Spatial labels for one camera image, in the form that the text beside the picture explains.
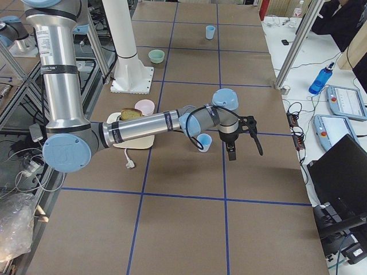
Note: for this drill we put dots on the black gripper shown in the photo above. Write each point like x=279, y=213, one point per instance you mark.
x=229, y=139

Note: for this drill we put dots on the light blue cup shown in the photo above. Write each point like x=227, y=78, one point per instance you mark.
x=204, y=142
x=209, y=32

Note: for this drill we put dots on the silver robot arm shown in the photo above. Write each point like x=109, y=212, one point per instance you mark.
x=72, y=139

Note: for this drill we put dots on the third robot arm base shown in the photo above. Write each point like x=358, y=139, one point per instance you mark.
x=16, y=38

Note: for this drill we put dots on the orange black adapter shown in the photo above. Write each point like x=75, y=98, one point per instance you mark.
x=296, y=131

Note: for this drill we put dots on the cream toaster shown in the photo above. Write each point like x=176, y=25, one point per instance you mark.
x=137, y=144

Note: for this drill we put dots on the pink bowl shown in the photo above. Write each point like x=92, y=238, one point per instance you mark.
x=146, y=107

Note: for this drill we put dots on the near teach pendant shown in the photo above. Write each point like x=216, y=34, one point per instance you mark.
x=330, y=129

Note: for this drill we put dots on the teach pendant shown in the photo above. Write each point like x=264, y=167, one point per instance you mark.
x=346, y=102
x=330, y=129

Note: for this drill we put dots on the blue water bottle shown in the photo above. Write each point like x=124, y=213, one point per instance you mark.
x=322, y=78

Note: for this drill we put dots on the toast slice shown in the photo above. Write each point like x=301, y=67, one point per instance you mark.
x=130, y=113

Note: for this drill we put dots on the black laptop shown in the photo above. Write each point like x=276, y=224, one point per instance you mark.
x=339, y=176

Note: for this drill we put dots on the green bowl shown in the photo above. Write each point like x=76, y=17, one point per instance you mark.
x=156, y=56

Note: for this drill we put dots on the white pillar with base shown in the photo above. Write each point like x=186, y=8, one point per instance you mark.
x=130, y=74

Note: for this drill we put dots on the far teach pendant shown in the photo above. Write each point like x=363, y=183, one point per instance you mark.
x=346, y=102

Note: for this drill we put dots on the person in black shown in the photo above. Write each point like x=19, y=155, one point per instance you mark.
x=341, y=20

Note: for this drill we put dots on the plastic bag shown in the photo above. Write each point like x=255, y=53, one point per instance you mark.
x=17, y=223

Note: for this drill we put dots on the aluminium frame post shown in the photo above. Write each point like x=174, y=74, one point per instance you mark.
x=303, y=30

